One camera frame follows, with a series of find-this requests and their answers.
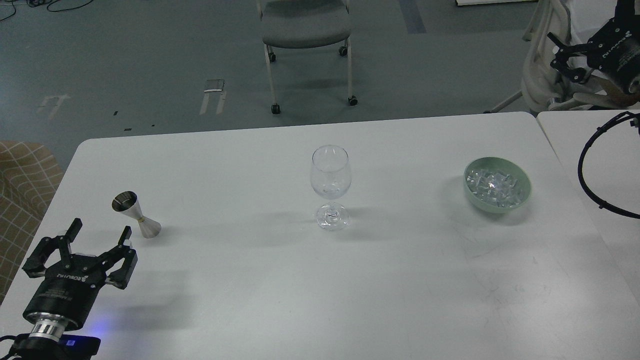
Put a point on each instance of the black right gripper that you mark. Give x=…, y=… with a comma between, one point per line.
x=617, y=47

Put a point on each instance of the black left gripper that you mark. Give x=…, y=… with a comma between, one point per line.
x=71, y=286

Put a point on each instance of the steel double jigger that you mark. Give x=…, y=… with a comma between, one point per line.
x=127, y=203

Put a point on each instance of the clear ice cubes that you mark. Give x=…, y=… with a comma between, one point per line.
x=496, y=188

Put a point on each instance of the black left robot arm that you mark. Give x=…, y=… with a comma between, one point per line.
x=48, y=339

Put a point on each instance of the clear wine glass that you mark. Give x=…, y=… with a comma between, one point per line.
x=331, y=178

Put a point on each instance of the person in white shirt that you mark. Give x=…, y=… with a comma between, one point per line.
x=586, y=17

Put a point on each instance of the green bowl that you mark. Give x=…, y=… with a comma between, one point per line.
x=498, y=164

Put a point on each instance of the grey office chair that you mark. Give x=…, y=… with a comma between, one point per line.
x=305, y=24

